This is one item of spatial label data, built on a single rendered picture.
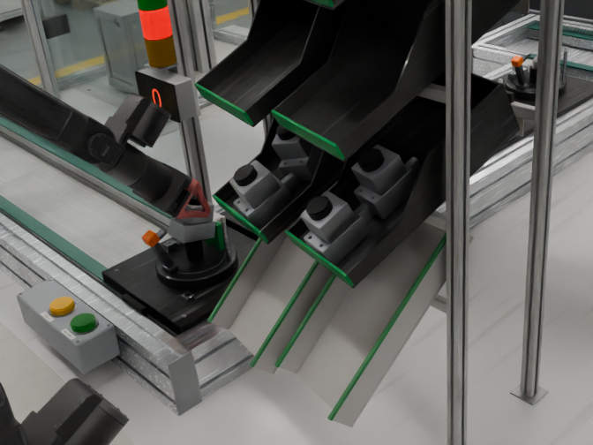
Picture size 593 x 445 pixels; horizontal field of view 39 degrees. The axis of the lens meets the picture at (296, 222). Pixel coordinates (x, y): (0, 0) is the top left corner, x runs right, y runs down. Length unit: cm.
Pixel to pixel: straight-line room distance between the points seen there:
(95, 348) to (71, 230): 44
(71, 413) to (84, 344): 55
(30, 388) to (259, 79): 68
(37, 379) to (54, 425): 66
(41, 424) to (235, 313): 48
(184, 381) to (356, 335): 31
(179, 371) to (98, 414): 46
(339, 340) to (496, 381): 31
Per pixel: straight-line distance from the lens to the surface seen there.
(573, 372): 137
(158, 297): 139
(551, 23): 103
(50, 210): 186
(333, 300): 113
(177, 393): 130
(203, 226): 139
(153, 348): 130
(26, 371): 150
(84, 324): 137
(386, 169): 98
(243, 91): 105
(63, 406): 82
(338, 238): 97
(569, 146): 193
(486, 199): 172
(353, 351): 110
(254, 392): 134
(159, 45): 149
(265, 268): 123
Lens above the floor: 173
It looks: 30 degrees down
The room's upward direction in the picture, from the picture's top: 6 degrees counter-clockwise
